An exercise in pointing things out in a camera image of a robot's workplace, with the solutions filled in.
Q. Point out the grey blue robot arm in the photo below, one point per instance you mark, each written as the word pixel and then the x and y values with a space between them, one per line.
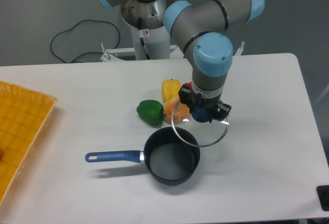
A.
pixel 198 32

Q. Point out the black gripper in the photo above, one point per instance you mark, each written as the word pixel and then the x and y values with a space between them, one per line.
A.
pixel 205 102

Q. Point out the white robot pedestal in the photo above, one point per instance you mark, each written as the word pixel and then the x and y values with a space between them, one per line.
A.
pixel 150 38

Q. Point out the glass lid blue knob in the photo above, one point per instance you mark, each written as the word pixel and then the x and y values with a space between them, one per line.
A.
pixel 205 133

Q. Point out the yellow bell pepper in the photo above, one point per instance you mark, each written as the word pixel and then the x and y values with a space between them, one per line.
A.
pixel 170 89

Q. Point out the yellow woven basket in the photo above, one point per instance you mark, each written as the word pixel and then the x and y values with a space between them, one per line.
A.
pixel 24 113

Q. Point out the black device at table edge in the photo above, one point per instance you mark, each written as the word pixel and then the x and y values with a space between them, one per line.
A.
pixel 323 195

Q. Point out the red bell pepper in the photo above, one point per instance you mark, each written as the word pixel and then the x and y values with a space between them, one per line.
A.
pixel 187 86

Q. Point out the orange bell pepper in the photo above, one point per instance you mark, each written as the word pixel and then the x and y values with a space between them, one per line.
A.
pixel 180 112

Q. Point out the dark blue saucepan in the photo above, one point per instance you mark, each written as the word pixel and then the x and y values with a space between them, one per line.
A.
pixel 170 155

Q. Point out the green bell pepper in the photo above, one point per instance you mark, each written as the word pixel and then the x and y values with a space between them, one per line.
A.
pixel 151 112

